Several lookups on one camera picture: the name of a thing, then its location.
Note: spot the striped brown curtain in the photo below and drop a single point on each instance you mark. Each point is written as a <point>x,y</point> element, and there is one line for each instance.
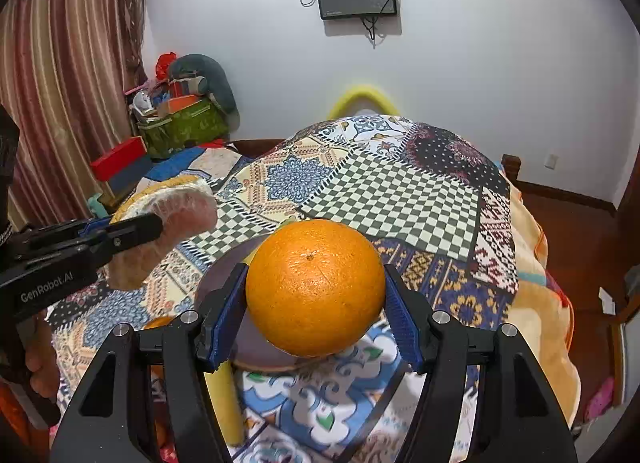
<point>65,68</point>

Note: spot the patchwork printed blanket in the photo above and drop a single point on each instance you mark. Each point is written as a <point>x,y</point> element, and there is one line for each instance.
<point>400,203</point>

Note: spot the wooden side furniture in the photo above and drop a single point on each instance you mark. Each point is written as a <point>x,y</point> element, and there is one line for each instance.
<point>627,333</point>

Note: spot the yellow banana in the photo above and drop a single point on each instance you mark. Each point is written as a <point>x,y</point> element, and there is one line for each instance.
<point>225,403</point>

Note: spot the white wall outlet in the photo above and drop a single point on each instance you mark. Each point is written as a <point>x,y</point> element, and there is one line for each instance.
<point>551,161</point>

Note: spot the dark blue box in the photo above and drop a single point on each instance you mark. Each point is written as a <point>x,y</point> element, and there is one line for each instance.
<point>131,174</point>

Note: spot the white paper slip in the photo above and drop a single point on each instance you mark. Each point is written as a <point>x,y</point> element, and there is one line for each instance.
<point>608,301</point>

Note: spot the person's left hand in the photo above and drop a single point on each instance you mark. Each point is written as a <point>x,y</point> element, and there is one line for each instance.
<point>44,358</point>

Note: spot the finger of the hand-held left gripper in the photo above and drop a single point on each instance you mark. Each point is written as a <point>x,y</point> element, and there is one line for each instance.
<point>95,227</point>
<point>135,233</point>

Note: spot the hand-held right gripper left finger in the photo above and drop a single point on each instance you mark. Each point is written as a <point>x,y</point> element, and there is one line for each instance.
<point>226,313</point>

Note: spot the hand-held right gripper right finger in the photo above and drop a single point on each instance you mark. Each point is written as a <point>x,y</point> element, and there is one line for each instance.
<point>402,323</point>

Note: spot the green fabric bag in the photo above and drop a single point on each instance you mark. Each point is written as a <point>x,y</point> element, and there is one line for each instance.
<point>182,128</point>

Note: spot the peach orange quilt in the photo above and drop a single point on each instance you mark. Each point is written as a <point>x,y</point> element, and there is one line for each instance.
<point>542,293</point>

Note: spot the orange carton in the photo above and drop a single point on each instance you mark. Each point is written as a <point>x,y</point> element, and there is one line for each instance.
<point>181,103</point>

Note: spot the red box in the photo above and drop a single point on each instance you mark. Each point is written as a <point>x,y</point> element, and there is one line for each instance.
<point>117,159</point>

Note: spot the dark brown round plate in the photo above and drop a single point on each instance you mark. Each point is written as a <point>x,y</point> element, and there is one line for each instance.
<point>220,275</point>

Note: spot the large orange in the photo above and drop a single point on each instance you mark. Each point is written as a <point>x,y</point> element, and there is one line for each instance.
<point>315,288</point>

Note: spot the grey plush toy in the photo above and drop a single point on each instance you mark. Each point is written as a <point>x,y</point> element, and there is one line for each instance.
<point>215,78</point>

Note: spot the pink slippers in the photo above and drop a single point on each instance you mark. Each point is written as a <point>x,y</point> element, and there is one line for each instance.
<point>600,395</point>

